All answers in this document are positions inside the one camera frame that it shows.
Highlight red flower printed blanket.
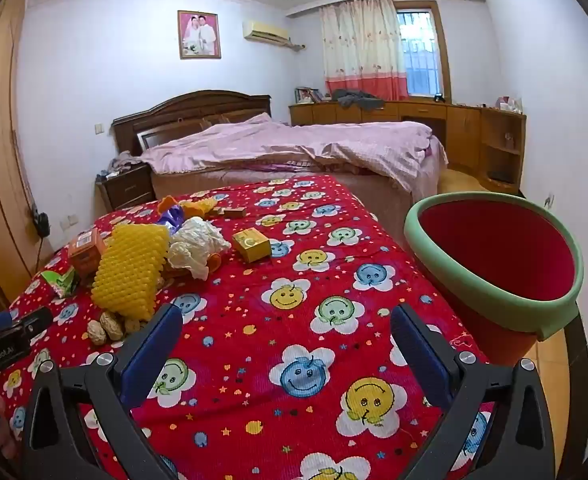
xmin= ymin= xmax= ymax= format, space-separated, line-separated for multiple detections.
xmin=6 ymin=175 xmax=497 ymax=480

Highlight black power plug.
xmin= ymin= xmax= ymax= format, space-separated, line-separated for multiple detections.
xmin=31 ymin=205 xmax=50 ymax=236

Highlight grey clothes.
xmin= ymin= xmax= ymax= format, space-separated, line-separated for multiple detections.
xmin=330 ymin=88 xmax=387 ymax=111

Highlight orange cardboard box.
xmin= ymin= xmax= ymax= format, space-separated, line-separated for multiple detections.
xmin=68 ymin=228 xmax=107 ymax=276

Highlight wall air conditioner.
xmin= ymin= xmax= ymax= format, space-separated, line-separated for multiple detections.
xmin=242 ymin=20 xmax=291 ymax=43

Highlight pink quilt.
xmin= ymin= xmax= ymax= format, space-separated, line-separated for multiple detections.
xmin=138 ymin=112 xmax=450 ymax=196

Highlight purple wrapper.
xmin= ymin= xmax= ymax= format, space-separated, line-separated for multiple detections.
xmin=156 ymin=205 xmax=187 ymax=236

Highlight green snack wrapper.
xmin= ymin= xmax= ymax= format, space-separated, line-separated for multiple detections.
xmin=40 ymin=267 xmax=80 ymax=298

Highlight white crumpled plastic bag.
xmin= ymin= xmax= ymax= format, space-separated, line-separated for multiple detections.
xmin=166 ymin=217 xmax=232 ymax=281

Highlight wooden desk cabinet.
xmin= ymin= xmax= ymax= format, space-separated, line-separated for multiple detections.
xmin=289 ymin=100 xmax=527 ymax=193

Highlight red trash bin green rim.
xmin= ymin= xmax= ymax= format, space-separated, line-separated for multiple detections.
xmin=404 ymin=192 xmax=586 ymax=367

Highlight pile of clothes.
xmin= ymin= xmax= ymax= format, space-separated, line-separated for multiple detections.
xmin=106 ymin=156 xmax=142 ymax=173

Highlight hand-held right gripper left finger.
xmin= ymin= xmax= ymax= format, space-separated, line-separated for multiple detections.
xmin=21 ymin=304 xmax=185 ymax=480

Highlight window with bars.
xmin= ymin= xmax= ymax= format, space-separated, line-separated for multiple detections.
xmin=394 ymin=2 xmax=452 ymax=101

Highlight dark wooden nightstand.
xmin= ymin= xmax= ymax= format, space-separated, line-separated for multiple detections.
xmin=96 ymin=162 xmax=155 ymax=211

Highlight yellow plush toy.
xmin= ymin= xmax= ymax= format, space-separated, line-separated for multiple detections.
xmin=181 ymin=199 xmax=219 ymax=219

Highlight yellow foam fruit net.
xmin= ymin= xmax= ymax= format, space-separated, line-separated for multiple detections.
xmin=91 ymin=224 xmax=171 ymax=322

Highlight person's left hand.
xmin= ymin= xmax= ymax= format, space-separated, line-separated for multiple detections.
xmin=0 ymin=391 xmax=20 ymax=462

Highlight wooden bed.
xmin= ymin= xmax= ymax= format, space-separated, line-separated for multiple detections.
xmin=111 ymin=90 xmax=450 ymax=206

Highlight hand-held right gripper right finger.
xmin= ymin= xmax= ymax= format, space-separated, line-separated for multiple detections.
xmin=390 ymin=304 xmax=557 ymax=480

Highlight yellow cardboard box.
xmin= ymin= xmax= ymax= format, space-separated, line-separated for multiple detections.
xmin=232 ymin=229 xmax=273 ymax=264

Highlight floral curtain red hem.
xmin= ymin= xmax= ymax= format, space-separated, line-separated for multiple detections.
xmin=320 ymin=0 xmax=409 ymax=102

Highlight framed wall photo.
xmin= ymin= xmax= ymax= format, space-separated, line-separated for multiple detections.
xmin=177 ymin=10 xmax=221 ymax=60

